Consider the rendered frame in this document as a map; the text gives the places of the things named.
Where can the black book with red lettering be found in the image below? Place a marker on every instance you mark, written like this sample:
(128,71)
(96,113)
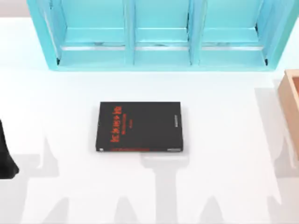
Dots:
(140,127)

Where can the light blue rack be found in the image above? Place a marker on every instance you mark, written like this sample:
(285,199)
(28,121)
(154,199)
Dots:
(161,56)

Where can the shallow salmon-coloured box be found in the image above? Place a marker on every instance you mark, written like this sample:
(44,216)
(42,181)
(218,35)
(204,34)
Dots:
(289,112)

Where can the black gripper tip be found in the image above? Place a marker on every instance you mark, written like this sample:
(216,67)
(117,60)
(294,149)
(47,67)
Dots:
(5,161)

